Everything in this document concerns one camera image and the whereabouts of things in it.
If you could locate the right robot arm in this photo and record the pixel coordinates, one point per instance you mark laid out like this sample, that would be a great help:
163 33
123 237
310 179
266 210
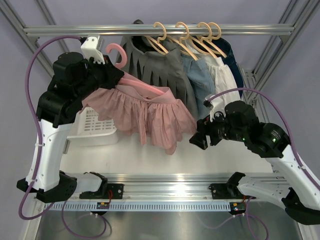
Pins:
300 199

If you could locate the dark navy skirt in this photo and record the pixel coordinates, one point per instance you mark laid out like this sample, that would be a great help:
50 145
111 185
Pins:
230 60

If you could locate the grey pleated skirt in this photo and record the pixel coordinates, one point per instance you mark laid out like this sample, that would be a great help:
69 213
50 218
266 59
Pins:
160 70

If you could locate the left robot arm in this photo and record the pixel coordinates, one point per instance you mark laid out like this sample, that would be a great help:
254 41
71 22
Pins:
74 79

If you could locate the aluminium hanging rail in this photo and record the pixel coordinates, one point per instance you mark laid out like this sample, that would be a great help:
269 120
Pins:
278 29

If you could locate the white plastic basket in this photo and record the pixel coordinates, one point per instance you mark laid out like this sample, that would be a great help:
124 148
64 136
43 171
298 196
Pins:
88 131

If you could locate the pink plastic hanger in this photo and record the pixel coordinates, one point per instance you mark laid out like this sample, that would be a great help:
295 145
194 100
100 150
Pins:
128 79

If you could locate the pink ruffled skirt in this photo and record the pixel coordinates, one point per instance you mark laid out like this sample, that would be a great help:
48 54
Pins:
161 120

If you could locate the aluminium frame strut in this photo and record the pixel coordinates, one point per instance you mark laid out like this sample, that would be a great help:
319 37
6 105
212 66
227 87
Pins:
297 15
16 47

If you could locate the white pleated skirt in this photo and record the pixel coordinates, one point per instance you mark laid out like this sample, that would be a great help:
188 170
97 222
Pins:
220 73

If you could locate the aluminium frame strut right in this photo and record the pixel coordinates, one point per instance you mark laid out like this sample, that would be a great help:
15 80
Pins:
297 15

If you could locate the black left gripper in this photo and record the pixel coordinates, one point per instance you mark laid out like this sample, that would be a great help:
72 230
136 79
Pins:
112 74

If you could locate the white slotted cable duct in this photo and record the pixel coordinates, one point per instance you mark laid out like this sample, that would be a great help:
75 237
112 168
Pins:
140 206

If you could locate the aluminium frame strut left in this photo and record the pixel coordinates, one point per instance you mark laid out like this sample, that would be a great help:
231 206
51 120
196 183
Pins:
16 47

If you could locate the light blue denim skirt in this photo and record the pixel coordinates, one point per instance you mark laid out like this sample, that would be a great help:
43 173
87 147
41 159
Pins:
201 81

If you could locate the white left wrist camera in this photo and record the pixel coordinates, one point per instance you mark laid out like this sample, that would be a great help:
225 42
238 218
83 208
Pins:
91 49

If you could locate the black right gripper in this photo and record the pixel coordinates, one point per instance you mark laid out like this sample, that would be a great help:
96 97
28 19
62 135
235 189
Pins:
205 127

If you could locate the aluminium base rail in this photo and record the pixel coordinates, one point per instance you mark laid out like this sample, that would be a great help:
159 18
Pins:
178 187

